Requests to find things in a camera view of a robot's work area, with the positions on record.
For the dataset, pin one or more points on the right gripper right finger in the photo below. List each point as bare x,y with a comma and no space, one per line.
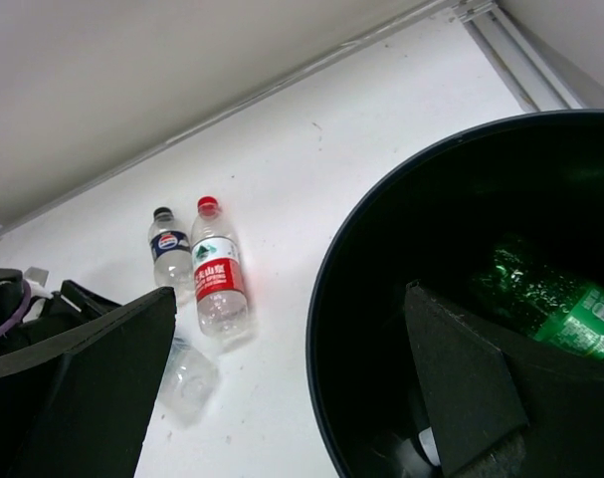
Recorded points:
500,404

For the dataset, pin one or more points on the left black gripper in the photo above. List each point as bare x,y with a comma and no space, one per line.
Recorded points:
74,307

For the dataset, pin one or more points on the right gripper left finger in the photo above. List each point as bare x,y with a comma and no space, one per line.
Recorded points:
78,404

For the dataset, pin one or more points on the clear bottle black cap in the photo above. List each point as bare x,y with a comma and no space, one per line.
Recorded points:
171,254

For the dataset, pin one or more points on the clear plastic bottle white cap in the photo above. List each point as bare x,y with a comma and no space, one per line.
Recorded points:
412,453

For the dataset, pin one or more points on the clear bottle blue white label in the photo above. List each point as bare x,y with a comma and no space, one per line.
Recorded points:
189,381

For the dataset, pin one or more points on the green plastic bottle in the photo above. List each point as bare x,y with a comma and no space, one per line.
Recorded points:
533,296

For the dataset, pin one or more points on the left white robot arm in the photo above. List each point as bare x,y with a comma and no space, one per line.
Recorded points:
15,295

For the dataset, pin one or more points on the dark blue round bin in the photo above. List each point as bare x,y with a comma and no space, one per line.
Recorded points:
433,221

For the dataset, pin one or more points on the clear bottle red cap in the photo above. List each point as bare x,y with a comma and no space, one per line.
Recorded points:
220,293

